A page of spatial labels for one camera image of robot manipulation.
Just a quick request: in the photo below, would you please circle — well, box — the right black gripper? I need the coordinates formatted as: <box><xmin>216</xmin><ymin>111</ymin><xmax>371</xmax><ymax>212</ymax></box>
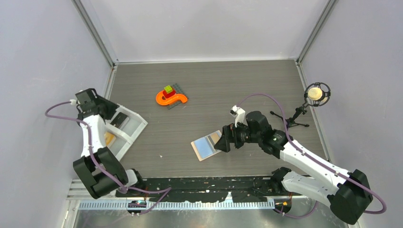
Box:
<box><xmin>214</xmin><ymin>120</ymin><xmax>261</xmax><ymax>152</ymax></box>

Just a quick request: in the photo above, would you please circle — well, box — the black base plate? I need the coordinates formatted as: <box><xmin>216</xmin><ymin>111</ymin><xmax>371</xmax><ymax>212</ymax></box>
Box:
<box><xmin>115</xmin><ymin>176</ymin><xmax>303</xmax><ymax>204</ymax></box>

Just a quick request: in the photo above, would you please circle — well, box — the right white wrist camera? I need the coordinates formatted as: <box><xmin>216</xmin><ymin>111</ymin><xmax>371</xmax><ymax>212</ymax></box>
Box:
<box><xmin>230</xmin><ymin>105</ymin><xmax>246</xmax><ymax>128</ymax></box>

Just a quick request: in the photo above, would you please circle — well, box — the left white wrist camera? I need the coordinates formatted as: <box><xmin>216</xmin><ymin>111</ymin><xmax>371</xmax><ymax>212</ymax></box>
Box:
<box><xmin>70</xmin><ymin>90</ymin><xmax>84</xmax><ymax>105</ymax></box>

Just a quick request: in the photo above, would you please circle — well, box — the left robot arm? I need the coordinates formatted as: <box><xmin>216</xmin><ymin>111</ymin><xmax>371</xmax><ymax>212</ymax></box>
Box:
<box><xmin>73</xmin><ymin>88</ymin><xmax>148</xmax><ymax>199</ymax></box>

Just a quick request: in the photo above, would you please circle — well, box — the white divided tray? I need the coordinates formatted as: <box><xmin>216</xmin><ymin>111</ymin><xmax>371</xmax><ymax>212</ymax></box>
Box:
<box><xmin>101</xmin><ymin>105</ymin><xmax>148</xmax><ymax>161</ymax></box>

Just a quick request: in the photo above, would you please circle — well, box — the grey studded baseplate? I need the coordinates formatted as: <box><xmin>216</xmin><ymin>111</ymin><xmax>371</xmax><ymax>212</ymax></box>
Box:
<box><xmin>167</xmin><ymin>83</ymin><xmax>189</xmax><ymax>110</ymax></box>

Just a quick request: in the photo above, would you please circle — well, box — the black credit card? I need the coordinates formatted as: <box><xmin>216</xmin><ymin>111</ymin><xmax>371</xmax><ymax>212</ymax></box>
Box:
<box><xmin>110</xmin><ymin>112</ymin><xmax>129</xmax><ymax>129</ymax></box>

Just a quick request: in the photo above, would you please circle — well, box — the tan card holder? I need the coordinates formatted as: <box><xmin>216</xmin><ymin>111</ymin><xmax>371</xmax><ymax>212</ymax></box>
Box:
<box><xmin>191</xmin><ymin>136</ymin><xmax>221</xmax><ymax>162</ymax></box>

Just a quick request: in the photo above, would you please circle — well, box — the white slotted cable duct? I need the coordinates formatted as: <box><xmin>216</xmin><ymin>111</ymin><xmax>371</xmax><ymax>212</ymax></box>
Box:
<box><xmin>78</xmin><ymin>199</ymin><xmax>275</xmax><ymax>210</ymax></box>

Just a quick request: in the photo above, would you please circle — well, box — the green toy block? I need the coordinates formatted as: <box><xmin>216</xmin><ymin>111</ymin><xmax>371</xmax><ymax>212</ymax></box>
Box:
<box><xmin>164</xmin><ymin>85</ymin><xmax>174</xmax><ymax>94</ymax></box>

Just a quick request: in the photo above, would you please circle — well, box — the orange curved toy track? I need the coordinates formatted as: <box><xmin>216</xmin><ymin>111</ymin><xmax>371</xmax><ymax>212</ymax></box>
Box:
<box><xmin>155</xmin><ymin>91</ymin><xmax>188</xmax><ymax>106</ymax></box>

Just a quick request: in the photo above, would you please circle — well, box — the red toy block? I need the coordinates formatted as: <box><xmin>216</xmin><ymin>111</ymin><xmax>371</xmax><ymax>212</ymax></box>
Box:
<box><xmin>163</xmin><ymin>86</ymin><xmax>176</xmax><ymax>99</ymax></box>

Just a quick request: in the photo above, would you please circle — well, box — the orange card in tray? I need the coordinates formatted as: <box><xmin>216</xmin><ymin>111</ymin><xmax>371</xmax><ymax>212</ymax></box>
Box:
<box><xmin>104</xmin><ymin>132</ymin><xmax>116</xmax><ymax>148</ymax></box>

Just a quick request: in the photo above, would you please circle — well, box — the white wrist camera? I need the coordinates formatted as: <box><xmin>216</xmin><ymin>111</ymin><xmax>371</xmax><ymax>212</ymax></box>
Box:
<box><xmin>70</xmin><ymin>90</ymin><xmax>84</xmax><ymax>105</ymax></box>
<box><xmin>230</xmin><ymin>105</ymin><xmax>246</xmax><ymax>128</ymax></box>

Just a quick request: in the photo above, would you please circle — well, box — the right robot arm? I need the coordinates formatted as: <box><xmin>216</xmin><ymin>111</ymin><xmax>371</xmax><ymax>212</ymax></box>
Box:
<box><xmin>214</xmin><ymin>111</ymin><xmax>373</xmax><ymax>225</ymax></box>

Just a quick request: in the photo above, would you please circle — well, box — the microphone on tripod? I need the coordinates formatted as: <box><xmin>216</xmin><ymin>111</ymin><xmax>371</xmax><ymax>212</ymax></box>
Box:
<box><xmin>285</xmin><ymin>82</ymin><xmax>331</xmax><ymax>130</ymax></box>

